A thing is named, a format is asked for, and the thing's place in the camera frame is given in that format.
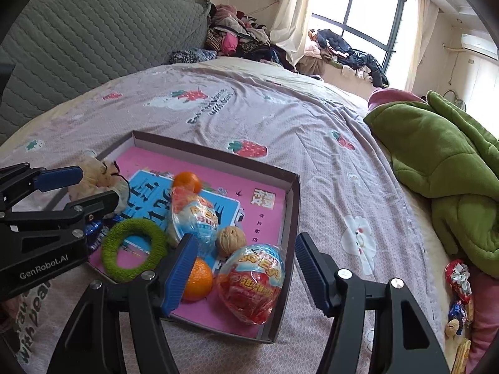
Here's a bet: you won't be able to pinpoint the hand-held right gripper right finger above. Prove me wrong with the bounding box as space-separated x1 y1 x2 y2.
294 232 451 374

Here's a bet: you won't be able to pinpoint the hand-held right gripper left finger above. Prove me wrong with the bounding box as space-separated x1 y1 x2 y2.
46 234 199 374

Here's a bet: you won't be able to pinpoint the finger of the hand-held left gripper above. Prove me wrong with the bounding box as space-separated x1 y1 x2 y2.
0 165 84 204
0 190 119 239

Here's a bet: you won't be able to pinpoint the orange mandarin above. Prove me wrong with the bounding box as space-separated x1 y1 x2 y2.
181 257 214 302
172 171 203 195

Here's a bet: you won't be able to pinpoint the blue snack packet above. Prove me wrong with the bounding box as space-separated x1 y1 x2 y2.
84 218 115 252

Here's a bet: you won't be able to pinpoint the cream scrunchie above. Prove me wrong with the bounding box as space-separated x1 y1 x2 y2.
68 155 131 217

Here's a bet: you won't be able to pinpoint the green fuzzy ring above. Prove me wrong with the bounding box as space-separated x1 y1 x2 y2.
101 218 170 284

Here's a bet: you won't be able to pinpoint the white blue toy egg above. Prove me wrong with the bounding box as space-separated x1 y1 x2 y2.
166 187 219 248

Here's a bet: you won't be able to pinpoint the red blue toy egg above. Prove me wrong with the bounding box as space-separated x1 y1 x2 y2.
216 243 287 326

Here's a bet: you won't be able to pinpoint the pink shallow box tray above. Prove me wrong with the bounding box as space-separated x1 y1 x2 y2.
88 130 301 343

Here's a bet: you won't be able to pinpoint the pink book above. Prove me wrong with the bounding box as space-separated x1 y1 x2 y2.
91 146 289 339

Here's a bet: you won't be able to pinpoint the grey quilted headboard cover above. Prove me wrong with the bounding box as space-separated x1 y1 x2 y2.
0 0 211 145

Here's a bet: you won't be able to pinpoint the red silver candy wrapper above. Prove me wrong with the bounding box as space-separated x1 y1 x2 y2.
445 259 472 304

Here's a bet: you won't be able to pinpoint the blue candy packet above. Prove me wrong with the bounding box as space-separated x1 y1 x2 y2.
448 300 468 322

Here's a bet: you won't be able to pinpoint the yellow snack bar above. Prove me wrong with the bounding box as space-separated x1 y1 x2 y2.
454 339 472 372

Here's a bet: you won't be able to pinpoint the dark patterned cloth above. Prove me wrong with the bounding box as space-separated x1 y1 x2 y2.
169 48 217 64

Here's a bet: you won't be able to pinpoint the pink blanket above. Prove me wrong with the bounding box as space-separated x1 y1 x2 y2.
466 271 499 363

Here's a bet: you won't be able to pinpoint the green fleece blanket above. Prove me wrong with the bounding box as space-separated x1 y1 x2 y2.
363 90 499 269

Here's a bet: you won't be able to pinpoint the pink pillow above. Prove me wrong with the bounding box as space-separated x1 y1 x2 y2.
367 88 427 110

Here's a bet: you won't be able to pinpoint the dark clothes on windowsill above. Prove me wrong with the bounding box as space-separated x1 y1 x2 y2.
308 28 390 88

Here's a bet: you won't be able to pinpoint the pile of clothes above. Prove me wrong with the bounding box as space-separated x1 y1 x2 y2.
206 3 301 73

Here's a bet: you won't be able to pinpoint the white fan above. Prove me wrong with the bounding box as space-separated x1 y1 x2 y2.
442 89 467 112

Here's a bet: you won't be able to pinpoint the cream curtain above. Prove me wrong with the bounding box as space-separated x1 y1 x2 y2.
403 0 433 92
269 0 318 57

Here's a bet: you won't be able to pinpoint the window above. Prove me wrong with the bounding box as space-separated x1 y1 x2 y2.
312 0 408 86

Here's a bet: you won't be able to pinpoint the white air conditioner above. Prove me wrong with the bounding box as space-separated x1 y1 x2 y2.
461 33 499 61

